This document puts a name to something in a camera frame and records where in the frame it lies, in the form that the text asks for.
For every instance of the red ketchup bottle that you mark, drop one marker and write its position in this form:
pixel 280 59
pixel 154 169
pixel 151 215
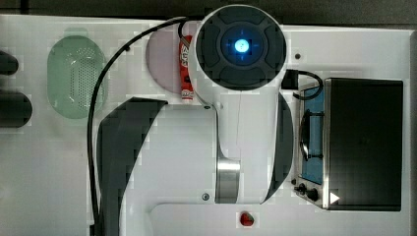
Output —
pixel 187 92

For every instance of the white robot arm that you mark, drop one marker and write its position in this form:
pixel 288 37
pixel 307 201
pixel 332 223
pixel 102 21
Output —
pixel 232 145

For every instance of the pink round plate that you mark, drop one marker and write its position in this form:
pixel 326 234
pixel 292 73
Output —
pixel 163 55

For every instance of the strawberry near table front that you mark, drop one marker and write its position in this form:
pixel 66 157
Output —
pixel 246 219

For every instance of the black toaster oven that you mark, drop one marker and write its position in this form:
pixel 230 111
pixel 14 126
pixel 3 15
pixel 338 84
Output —
pixel 350 145

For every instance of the green perforated colander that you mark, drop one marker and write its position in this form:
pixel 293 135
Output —
pixel 74 64

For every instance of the black cylinder lower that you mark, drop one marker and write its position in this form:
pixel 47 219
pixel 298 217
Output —
pixel 15 109

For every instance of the black cylinder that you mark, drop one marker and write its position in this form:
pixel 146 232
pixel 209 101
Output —
pixel 9 64
pixel 15 109

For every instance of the black cylinder upper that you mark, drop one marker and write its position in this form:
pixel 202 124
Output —
pixel 9 64

